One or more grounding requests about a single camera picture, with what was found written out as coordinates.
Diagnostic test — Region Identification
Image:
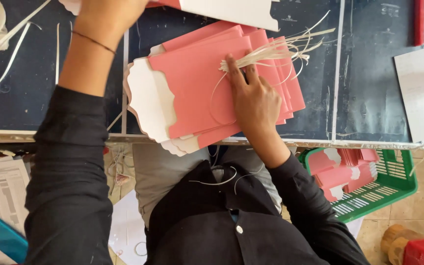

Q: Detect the person's right hand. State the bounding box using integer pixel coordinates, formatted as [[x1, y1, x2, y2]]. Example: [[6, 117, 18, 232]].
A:
[[225, 54, 283, 137]]

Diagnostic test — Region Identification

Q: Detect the person's left hand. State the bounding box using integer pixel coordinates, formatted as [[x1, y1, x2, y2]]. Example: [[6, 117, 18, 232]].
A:
[[74, 0, 150, 53]]

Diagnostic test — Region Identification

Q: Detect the bundle of cream paper strips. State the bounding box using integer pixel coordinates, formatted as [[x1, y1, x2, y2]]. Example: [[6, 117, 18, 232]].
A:
[[209, 10, 336, 126]]

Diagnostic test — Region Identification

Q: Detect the pink white paper envelope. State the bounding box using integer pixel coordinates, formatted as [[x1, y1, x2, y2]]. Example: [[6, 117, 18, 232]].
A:
[[58, 0, 280, 32]]

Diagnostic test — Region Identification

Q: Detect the short white paper strip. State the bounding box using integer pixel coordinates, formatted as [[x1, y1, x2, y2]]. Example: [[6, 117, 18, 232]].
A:
[[55, 23, 60, 85]]

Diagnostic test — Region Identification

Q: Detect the stack of pink envelopes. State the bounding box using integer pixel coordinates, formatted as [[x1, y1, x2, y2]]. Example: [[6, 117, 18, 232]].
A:
[[124, 20, 306, 157]]

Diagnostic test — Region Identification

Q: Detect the long white paper strip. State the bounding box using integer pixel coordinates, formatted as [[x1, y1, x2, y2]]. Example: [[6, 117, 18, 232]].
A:
[[0, 0, 53, 45], [0, 22, 42, 99]]

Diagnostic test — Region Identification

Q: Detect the heap of pink folded envelopes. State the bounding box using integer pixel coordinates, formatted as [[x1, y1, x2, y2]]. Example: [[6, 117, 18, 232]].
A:
[[307, 148, 380, 202]]

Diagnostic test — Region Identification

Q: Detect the person's black shirt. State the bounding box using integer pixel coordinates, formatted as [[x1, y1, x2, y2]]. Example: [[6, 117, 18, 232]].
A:
[[144, 160, 332, 265]]

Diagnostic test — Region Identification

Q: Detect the heap of paper scraps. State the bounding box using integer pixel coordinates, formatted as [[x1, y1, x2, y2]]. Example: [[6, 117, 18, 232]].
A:
[[106, 145, 134, 196]]

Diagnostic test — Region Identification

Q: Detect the green plastic basket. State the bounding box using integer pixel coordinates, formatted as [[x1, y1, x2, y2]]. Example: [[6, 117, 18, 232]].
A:
[[298, 147, 419, 224]]

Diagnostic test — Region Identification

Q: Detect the white cardboard sheet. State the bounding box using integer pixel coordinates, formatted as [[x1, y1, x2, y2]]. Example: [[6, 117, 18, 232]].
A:
[[394, 43, 424, 144]]

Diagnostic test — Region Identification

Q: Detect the white paper sheet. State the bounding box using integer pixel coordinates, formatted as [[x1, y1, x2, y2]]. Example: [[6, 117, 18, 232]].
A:
[[108, 189, 148, 265]]

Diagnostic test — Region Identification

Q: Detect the red stick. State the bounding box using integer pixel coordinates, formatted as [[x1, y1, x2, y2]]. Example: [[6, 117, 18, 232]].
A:
[[414, 0, 424, 47]]

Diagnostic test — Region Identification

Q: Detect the blue phone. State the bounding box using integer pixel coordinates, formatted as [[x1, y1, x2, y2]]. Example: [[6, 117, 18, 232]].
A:
[[0, 215, 29, 264]]

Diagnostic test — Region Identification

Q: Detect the thin dark thread bracelet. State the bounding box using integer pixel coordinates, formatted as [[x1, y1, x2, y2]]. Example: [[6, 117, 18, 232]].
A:
[[71, 30, 117, 55]]

